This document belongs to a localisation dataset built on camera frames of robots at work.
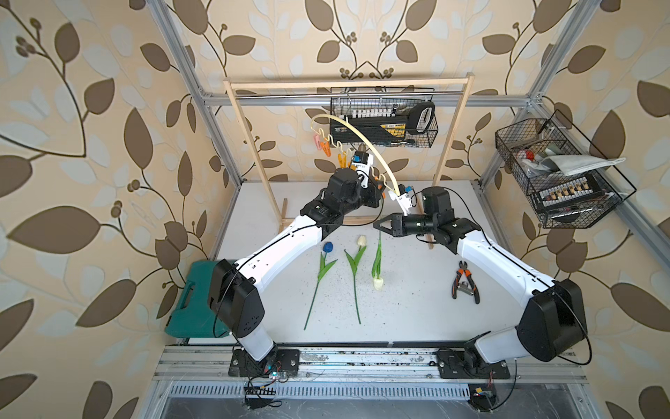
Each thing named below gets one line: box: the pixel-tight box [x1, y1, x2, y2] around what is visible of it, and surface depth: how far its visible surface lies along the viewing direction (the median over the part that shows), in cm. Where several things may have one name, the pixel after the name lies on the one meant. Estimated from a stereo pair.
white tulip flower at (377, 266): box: [371, 230, 384, 291], surface depth 77 cm
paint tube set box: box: [536, 174, 605, 209], surface depth 69 cm
